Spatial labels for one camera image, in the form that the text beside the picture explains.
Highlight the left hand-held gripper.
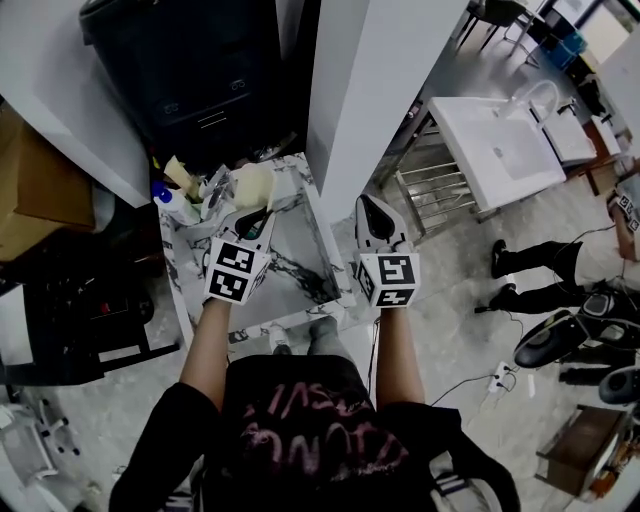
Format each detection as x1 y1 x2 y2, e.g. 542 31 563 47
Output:
202 208 277 305

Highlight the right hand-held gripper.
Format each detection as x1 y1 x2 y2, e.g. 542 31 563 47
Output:
353 193 421 309

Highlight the person's right forearm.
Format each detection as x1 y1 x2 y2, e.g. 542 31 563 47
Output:
375 306 428 407

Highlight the person's left forearm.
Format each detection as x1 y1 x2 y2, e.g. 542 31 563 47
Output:
179 298 234 412

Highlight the chrome faucet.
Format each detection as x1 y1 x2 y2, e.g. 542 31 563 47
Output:
199 164 236 221

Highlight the pale green cup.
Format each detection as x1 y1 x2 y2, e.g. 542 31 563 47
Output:
184 192 217 225

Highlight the marble sink cabinet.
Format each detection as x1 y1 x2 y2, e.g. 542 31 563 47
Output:
158 152 359 346

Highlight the white pump bottle blue cap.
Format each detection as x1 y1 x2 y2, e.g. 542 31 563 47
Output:
151 180 201 227

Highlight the cream flat tool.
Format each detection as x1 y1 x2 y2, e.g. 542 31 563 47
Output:
163 154 202 201

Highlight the person's left leg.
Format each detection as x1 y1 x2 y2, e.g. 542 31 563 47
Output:
269 322 294 357

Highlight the person's leg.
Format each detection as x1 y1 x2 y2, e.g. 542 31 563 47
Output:
269 322 294 357
307 314 352 357

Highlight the person's right leg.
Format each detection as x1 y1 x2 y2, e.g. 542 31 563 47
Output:
307 314 352 357

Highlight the large white basin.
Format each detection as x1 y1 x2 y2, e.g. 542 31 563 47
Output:
428 96 567 211

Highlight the black cabinet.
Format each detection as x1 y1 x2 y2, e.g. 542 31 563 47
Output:
79 0 309 166

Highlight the white power strip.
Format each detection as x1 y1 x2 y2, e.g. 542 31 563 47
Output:
487 362 511 394

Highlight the black table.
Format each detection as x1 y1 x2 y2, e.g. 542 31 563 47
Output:
0 199 181 386

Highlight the black office chair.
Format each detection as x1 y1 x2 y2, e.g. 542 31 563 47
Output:
513 292 640 371

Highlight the small white basin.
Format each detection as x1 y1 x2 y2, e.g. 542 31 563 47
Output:
529 102 599 166

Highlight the clear curved faucet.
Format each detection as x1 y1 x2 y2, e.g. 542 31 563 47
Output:
499 79 560 120

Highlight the cardboard box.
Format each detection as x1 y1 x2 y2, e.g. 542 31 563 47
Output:
0 107 96 264

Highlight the person's black printed t-shirt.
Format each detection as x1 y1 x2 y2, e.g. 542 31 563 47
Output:
109 354 521 512

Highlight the dark chair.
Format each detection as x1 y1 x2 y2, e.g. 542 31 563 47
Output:
469 0 541 66

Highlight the blue bin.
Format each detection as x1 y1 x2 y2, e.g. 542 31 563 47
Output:
542 29 589 71

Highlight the white board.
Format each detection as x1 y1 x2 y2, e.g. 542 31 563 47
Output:
0 284 29 369

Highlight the white chair base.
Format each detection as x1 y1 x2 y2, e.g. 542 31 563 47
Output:
0 397 81 481

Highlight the brown wooden stool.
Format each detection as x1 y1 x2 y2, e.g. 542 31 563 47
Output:
535 404 631 499

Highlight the black floor cable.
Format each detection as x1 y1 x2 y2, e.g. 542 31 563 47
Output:
430 374 496 407

